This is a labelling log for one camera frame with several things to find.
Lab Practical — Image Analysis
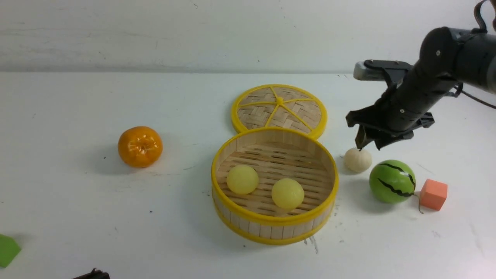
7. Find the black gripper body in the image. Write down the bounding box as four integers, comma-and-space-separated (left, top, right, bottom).
346, 65, 457, 140

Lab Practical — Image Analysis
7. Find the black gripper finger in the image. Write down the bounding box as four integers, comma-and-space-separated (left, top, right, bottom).
355, 125, 374, 150

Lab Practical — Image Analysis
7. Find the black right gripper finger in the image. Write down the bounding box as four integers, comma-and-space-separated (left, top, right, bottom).
374, 134, 403, 150

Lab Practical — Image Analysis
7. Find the white bun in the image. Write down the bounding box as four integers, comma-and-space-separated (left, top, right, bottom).
343, 148, 373, 173

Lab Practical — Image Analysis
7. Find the yellow bun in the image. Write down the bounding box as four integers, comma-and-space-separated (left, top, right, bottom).
226, 165, 259, 195
271, 178, 305, 211

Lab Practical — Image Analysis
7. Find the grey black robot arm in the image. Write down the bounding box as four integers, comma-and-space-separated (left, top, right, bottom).
346, 27, 496, 150

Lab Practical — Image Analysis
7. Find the bamboo steamer tray yellow rim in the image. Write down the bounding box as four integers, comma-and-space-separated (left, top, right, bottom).
210, 128, 339, 246

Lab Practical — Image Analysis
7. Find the bamboo steamer lid yellow rim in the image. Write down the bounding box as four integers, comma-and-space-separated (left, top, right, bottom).
230, 84, 327, 139

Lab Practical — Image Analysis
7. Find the green toy watermelon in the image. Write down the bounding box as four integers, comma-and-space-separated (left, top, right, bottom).
369, 159, 420, 210

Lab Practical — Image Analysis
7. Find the orange foam cube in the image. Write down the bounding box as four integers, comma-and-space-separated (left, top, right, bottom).
419, 179, 448, 211

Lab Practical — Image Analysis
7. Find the orange toy tangerine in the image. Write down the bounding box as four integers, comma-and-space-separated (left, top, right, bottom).
117, 126, 163, 168

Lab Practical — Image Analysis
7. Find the dark object at bottom edge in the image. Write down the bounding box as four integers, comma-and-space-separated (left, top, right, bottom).
73, 268, 110, 279

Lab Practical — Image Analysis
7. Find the green block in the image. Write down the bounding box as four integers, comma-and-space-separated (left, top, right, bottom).
0, 234, 21, 268

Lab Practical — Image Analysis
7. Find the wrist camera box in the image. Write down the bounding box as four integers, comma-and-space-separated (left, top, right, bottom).
353, 59, 413, 86

